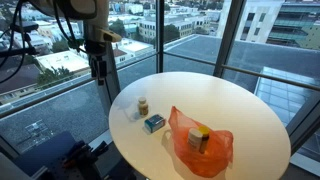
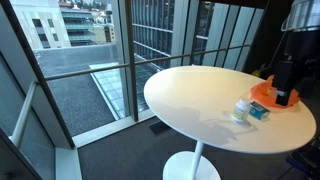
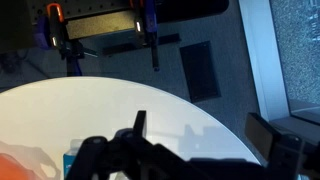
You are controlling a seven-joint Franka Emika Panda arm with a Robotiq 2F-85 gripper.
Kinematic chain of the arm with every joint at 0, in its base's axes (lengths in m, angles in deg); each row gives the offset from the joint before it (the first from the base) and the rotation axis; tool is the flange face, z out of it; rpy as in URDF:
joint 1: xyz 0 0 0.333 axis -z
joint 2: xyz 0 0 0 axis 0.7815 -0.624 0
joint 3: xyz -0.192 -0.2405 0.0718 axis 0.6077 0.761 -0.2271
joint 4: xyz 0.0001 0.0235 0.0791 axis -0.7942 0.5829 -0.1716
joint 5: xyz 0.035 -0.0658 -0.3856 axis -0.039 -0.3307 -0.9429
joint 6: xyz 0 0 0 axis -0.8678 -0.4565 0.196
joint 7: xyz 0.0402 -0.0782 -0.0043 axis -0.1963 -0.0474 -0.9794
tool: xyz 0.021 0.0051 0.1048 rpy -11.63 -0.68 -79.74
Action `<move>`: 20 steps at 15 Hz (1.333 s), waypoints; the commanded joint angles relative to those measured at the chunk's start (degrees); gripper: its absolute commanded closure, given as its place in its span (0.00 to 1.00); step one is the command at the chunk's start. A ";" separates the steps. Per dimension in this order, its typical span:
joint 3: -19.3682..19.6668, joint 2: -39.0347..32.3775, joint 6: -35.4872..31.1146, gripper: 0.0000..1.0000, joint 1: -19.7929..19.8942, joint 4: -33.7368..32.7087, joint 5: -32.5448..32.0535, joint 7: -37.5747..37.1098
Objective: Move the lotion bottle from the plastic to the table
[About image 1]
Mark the orange plastic bag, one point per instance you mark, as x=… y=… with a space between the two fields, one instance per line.
x=213 y=156

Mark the black external camera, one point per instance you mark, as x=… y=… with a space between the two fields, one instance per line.
x=25 y=26

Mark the black equipment pile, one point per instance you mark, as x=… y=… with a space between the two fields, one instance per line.
x=78 y=161

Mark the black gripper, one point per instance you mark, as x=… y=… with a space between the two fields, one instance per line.
x=95 y=47

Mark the grey horizontal window rail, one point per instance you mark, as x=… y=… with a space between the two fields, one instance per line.
x=253 y=71
x=50 y=95

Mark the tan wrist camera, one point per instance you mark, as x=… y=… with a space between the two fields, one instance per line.
x=111 y=35

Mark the blue cardboard box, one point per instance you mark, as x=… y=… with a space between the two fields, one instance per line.
x=154 y=123

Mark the white window pillar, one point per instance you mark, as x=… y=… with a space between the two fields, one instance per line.
x=111 y=80

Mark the dark bottle yellow cap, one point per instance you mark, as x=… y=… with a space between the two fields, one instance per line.
x=204 y=137

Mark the dark slanted window mullion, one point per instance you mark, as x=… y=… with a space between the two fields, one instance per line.
x=228 y=36

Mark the amber pill bottle white cap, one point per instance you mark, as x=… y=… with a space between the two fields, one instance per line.
x=143 y=107

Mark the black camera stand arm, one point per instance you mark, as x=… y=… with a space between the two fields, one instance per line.
x=18 y=51

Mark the dark vertical window mullion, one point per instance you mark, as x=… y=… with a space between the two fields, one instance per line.
x=160 y=33

